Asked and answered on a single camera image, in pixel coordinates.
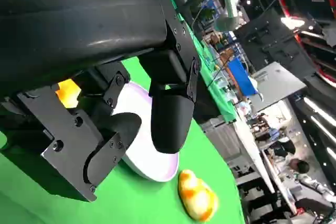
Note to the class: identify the lilac plate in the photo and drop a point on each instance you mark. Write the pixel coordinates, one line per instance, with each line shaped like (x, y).
(147, 161)

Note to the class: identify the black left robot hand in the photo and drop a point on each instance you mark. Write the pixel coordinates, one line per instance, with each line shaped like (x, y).
(78, 24)

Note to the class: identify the blue box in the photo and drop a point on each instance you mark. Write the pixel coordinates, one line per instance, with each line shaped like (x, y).
(242, 77)

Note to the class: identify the person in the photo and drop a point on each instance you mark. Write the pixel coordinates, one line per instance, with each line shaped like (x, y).
(302, 167)

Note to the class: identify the grey flat panel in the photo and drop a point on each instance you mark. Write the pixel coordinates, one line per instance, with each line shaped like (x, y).
(278, 85)

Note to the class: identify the orange toy bread roll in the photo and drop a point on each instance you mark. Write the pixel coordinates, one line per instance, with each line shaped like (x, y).
(197, 197)
(67, 94)

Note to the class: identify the green cloth on background table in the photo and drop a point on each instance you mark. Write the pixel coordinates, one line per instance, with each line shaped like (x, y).
(210, 77)

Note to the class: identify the white workshop table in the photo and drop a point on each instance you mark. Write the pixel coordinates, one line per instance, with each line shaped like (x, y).
(252, 150)

